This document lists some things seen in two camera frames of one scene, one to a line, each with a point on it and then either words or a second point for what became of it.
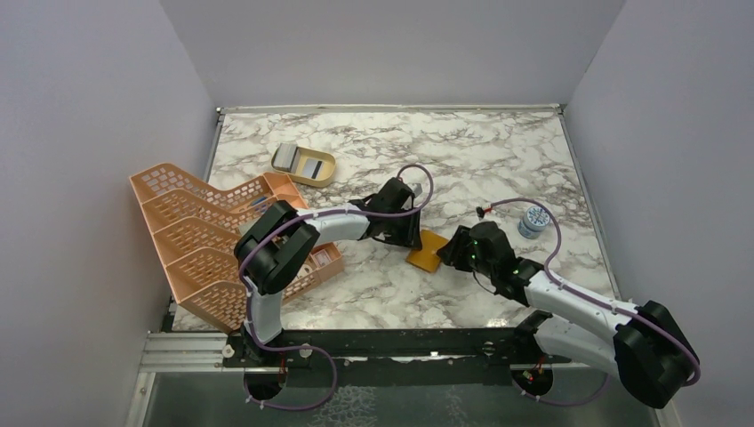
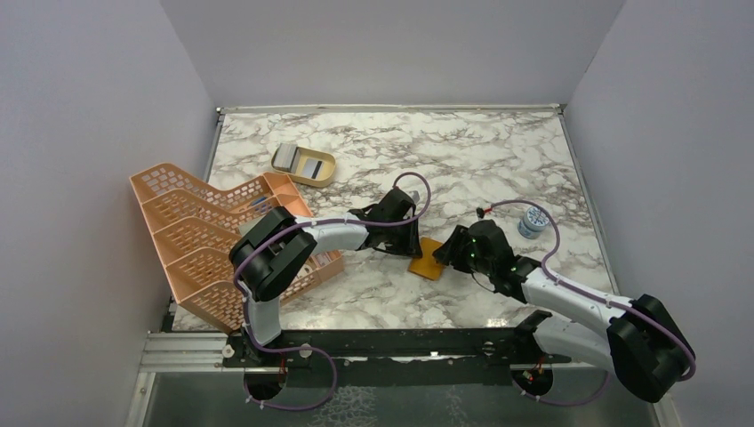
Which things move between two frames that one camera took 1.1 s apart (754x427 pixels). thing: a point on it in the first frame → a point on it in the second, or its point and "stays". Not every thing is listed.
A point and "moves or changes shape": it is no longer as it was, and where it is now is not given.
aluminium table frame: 392,265 stays
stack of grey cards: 287,157 stays
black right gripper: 453,252 stays
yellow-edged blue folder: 427,257 moves or changes shape
